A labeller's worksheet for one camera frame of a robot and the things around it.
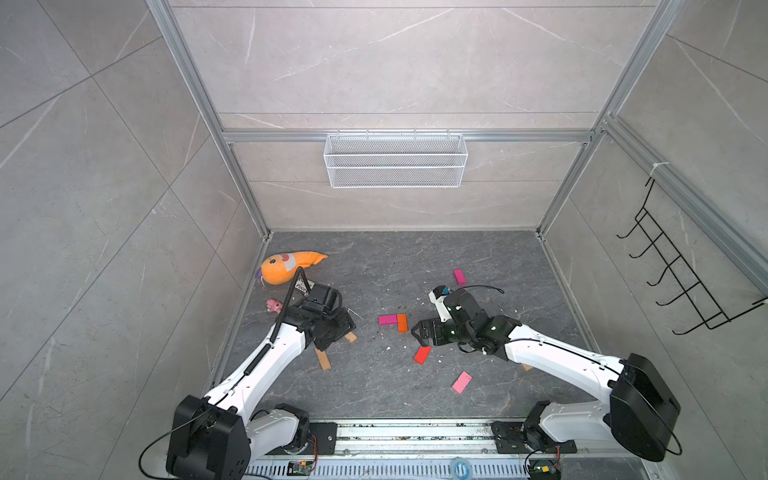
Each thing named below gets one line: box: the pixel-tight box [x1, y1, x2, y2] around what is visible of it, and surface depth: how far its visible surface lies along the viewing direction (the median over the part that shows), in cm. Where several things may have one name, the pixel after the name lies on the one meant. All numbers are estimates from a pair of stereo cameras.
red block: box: [414, 346, 433, 365], surface depth 89 cm
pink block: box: [451, 371, 473, 394], surface depth 83 cm
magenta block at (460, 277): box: [453, 269, 467, 286], surface depth 108 cm
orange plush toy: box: [261, 251, 328, 285], surface depth 104 cm
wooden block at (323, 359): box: [315, 348, 332, 371], surface depth 87 cm
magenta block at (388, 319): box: [378, 314, 398, 325], surface depth 95 cm
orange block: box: [397, 314, 409, 333], surface depth 95 cm
